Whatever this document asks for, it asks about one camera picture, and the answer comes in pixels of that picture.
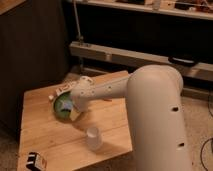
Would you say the green plate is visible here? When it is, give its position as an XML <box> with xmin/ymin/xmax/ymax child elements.
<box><xmin>53</xmin><ymin>92</ymin><xmax>75</xmax><ymax>121</ymax></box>

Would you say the metal vertical pole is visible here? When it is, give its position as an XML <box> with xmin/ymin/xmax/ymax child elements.
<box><xmin>73</xmin><ymin>0</ymin><xmax>84</xmax><ymax>72</ymax></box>

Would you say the grey metal rail beam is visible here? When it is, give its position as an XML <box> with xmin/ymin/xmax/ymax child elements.
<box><xmin>69</xmin><ymin>41</ymin><xmax>213</xmax><ymax>82</ymax></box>

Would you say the black cable on floor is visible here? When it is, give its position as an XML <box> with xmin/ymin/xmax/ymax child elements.
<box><xmin>200</xmin><ymin>94</ymin><xmax>213</xmax><ymax>170</ymax></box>

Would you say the black and white eraser box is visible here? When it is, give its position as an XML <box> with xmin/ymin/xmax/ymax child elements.
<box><xmin>26</xmin><ymin>152</ymin><xmax>47</xmax><ymax>171</ymax></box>

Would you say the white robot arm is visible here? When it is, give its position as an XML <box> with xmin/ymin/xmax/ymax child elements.
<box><xmin>70</xmin><ymin>65</ymin><xmax>193</xmax><ymax>171</ymax></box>

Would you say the black handle on rail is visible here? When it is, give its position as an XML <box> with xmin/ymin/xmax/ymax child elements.
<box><xmin>168</xmin><ymin>57</ymin><xmax>198</xmax><ymax>67</ymax></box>

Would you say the white red flat package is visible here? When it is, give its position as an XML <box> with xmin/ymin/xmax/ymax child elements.
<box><xmin>55</xmin><ymin>81</ymin><xmax>77</xmax><ymax>96</ymax></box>

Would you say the blue cloth on plate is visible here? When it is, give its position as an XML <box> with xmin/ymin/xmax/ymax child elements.
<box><xmin>63</xmin><ymin>101</ymin><xmax>72</xmax><ymax>110</ymax></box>

